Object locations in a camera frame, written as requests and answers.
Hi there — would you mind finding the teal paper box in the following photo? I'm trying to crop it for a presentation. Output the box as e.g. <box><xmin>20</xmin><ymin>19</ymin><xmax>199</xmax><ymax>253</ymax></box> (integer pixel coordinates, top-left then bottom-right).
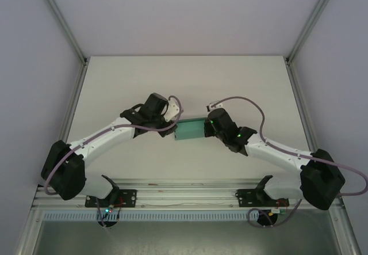
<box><xmin>173</xmin><ymin>117</ymin><xmax>209</xmax><ymax>142</ymax></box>

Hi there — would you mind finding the grey metal panel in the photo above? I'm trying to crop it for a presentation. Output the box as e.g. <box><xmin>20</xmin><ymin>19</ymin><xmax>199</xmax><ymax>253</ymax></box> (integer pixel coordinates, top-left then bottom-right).
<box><xmin>16</xmin><ymin>208</ymin><xmax>362</xmax><ymax>255</ymax></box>

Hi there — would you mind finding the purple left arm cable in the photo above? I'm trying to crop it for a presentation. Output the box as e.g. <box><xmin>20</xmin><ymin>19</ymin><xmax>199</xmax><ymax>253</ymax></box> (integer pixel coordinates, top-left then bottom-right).
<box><xmin>45</xmin><ymin>94</ymin><xmax>184</xmax><ymax>224</ymax></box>

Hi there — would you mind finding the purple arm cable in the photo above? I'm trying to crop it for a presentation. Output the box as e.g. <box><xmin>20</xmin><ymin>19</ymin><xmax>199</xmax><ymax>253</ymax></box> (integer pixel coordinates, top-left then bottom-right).
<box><xmin>212</xmin><ymin>95</ymin><xmax>368</xmax><ymax>228</ymax></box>
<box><xmin>45</xmin><ymin>94</ymin><xmax>184</xmax><ymax>224</ymax></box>

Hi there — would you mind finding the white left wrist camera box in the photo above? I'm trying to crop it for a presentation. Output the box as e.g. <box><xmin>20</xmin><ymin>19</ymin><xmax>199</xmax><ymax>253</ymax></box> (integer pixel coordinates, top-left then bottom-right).
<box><xmin>164</xmin><ymin>96</ymin><xmax>184</xmax><ymax>123</ymax></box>

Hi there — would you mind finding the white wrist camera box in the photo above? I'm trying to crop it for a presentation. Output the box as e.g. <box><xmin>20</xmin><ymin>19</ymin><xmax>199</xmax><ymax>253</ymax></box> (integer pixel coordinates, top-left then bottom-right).
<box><xmin>205</xmin><ymin>101</ymin><xmax>224</xmax><ymax>112</ymax></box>
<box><xmin>164</xmin><ymin>96</ymin><xmax>184</xmax><ymax>123</ymax></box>

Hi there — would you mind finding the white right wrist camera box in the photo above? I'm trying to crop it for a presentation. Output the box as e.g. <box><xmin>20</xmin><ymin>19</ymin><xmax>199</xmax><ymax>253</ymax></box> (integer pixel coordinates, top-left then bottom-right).
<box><xmin>205</xmin><ymin>101</ymin><xmax>224</xmax><ymax>112</ymax></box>

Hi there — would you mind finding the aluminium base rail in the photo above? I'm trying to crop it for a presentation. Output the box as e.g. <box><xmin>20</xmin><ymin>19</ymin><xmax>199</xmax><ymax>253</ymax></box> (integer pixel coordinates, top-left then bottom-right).
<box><xmin>31</xmin><ymin>180</ymin><xmax>345</xmax><ymax>210</ymax></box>

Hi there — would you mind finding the aluminium table side rail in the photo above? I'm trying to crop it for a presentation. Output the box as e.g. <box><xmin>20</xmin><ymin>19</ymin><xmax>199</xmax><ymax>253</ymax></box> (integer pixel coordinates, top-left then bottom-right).
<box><xmin>284</xmin><ymin>59</ymin><xmax>325</xmax><ymax>155</ymax></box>
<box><xmin>59</xmin><ymin>59</ymin><xmax>89</xmax><ymax>145</ymax></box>

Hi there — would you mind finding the slotted grey cable duct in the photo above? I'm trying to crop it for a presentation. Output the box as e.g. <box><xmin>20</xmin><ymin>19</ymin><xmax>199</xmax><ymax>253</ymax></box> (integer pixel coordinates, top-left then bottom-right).
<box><xmin>42</xmin><ymin>211</ymin><xmax>260</xmax><ymax>222</ymax></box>

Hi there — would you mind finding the aluminium frame post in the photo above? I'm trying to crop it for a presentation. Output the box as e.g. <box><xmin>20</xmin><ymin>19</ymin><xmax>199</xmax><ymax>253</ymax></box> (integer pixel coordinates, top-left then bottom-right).
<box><xmin>285</xmin><ymin>0</ymin><xmax>343</xmax><ymax>64</ymax></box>
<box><xmin>35</xmin><ymin>0</ymin><xmax>89</xmax><ymax>65</ymax></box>

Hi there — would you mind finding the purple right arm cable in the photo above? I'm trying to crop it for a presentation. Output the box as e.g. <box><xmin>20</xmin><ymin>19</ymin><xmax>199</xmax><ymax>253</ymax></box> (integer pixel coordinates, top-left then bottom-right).
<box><xmin>212</xmin><ymin>95</ymin><xmax>368</xmax><ymax>228</ymax></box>

